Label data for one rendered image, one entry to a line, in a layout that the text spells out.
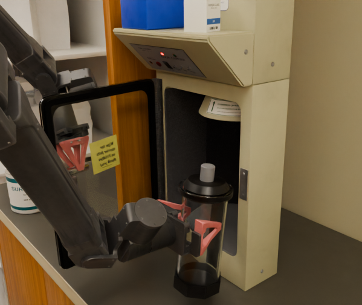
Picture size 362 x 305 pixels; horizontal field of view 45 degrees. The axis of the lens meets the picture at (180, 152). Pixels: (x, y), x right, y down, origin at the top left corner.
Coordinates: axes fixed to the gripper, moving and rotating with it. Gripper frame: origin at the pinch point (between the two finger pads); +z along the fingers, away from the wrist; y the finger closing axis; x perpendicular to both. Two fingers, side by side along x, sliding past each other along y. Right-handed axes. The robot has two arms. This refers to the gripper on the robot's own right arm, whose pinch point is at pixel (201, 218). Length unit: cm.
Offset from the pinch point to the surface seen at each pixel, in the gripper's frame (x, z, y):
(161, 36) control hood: -34.8, -3.1, 11.2
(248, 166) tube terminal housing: -10.0, 9.8, -2.8
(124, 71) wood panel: -25.4, 4.0, 34.2
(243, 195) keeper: -3.2, 10.2, -1.8
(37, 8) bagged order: -40, 26, 135
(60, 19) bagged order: -36, 35, 133
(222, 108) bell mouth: -20.1, 12.1, 7.9
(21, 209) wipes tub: 21, -11, 69
